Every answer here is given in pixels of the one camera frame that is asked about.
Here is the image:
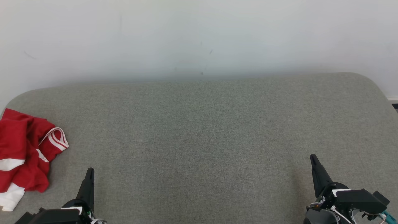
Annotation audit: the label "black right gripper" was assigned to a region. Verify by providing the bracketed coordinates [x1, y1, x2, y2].
[305, 154, 350, 224]

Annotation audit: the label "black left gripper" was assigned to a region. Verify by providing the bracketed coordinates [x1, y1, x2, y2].
[62, 168, 106, 224]

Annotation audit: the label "red shorts white hem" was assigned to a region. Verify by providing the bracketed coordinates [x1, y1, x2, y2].
[0, 152, 51, 212]

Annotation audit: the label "red basketball jersey white sleeves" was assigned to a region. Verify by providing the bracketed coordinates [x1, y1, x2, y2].
[0, 108, 69, 175]

